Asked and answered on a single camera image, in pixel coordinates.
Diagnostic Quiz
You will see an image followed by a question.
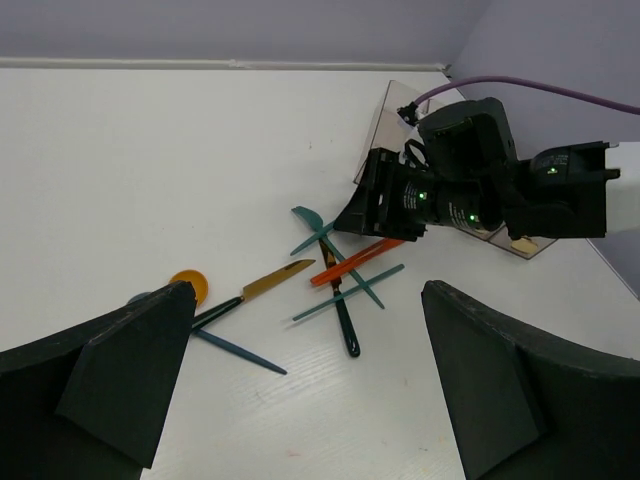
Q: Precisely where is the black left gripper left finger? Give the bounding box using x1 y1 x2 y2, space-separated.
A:
1 282 196 479

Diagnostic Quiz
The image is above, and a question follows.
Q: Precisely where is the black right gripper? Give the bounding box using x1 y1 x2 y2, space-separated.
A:
334 98 620 241

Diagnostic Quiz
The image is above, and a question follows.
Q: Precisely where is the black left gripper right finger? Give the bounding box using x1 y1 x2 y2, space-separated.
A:
422 280 639 479

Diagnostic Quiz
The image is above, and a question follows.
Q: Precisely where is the teal plastic spoon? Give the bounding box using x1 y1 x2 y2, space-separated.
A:
292 264 405 322

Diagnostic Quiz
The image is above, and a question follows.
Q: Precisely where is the orange plastic spoon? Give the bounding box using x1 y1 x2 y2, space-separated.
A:
170 269 209 307

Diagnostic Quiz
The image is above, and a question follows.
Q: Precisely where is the gold knife dark handle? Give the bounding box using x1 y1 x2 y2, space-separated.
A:
191 259 315 332
319 240 361 358

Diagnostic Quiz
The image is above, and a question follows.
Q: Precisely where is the clear smoked utensil organizer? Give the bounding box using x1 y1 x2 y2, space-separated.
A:
353 80 555 260

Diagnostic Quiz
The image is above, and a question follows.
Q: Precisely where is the blue plastic spoon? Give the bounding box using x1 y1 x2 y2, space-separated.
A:
127 292 289 376

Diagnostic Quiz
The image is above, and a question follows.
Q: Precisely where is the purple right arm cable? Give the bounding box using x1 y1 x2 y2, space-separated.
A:
417 75 640 115

